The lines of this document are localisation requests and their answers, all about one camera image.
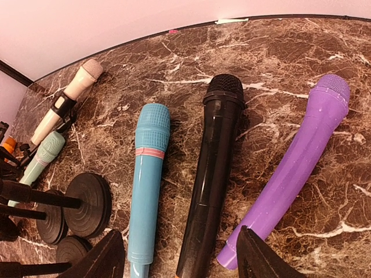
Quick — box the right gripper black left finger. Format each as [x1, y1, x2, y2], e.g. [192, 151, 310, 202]
[58, 229, 126, 278]

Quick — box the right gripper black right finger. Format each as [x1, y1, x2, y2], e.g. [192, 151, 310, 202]
[237, 226, 306, 278]

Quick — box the stand holding blue microphone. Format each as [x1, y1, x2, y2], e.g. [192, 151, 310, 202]
[1, 172, 112, 239]

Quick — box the black microphone orange ring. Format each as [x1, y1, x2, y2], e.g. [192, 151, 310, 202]
[175, 74, 247, 278]

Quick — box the light blue toy microphone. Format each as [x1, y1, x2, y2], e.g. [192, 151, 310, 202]
[128, 103, 170, 277]

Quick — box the purple toy microphone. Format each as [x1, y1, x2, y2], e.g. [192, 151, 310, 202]
[217, 74, 350, 270]

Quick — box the cream white toy microphone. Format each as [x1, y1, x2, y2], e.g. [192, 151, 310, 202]
[31, 59, 103, 145]

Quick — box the black microphone stand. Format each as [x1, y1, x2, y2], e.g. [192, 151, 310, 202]
[1, 235, 92, 277]

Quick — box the stand holding cream microphone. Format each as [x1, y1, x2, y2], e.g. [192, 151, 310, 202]
[1, 93, 77, 180]

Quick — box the mint green toy microphone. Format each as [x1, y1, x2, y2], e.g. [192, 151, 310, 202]
[8, 130, 67, 208]

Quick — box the orange toy microphone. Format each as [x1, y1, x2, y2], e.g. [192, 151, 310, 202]
[3, 137, 16, 154]

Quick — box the white paper scrap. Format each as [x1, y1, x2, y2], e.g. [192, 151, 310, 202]
[214, 18, 249, 25]

